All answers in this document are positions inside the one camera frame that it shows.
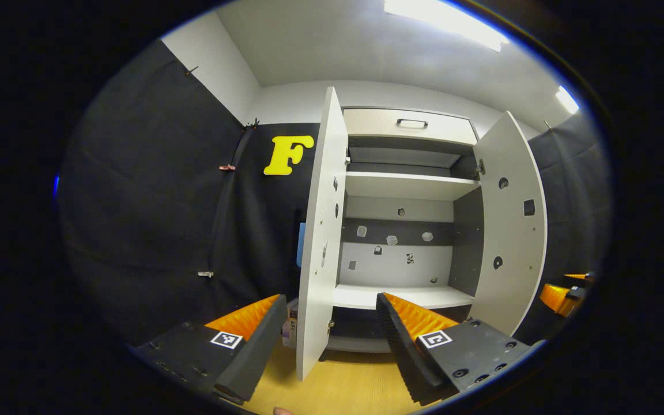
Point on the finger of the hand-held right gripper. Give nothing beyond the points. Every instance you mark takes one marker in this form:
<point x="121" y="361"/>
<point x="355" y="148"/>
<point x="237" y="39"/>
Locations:
<point x="555" y="298"/>
<point x="578" y="276"/>

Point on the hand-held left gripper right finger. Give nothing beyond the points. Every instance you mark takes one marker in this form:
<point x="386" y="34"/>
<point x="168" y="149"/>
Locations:
<point x="404" y="351"/>

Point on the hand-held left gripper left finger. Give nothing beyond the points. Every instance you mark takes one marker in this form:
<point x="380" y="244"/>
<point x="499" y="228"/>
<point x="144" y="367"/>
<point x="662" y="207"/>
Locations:
<point x="257" y="351"/>

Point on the beige cabinet door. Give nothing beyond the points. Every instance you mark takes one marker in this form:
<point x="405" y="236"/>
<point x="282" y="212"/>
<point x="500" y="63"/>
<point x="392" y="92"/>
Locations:
<point x="510" y="288"/>
<point x="317" y="230"/>

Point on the beige double-door shoe cabinet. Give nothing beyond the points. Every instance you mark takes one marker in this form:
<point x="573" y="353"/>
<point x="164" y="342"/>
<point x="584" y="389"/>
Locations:
<point x="467" y="248"/>

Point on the white cabinet shelf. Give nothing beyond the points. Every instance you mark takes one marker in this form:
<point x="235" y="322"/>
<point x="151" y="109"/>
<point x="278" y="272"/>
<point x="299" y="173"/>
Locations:
<point x="361" y="297"/>
<point x="407" y="187"/>

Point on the beige cabinet drawer front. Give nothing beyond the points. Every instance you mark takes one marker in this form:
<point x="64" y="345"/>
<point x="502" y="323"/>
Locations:
<point x="366" y="124"/>

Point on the black cloth clip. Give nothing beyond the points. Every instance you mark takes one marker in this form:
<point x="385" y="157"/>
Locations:
<point x="547" y="124"/>
<point x="251" y="124"/>
<point x="192" y="70"/>

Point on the small ceiling light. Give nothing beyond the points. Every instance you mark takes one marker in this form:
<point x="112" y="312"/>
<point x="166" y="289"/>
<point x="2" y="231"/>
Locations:
<point x="567" y="100"/>

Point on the black backdrop cloth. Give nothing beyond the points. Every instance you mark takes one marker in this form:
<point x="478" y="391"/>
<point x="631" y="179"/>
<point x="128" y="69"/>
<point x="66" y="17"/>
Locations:
<point x="153" y="202"/>

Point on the long ceiling light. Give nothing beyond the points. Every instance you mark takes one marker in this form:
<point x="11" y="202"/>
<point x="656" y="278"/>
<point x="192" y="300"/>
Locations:
<point x="447" y="22"/>

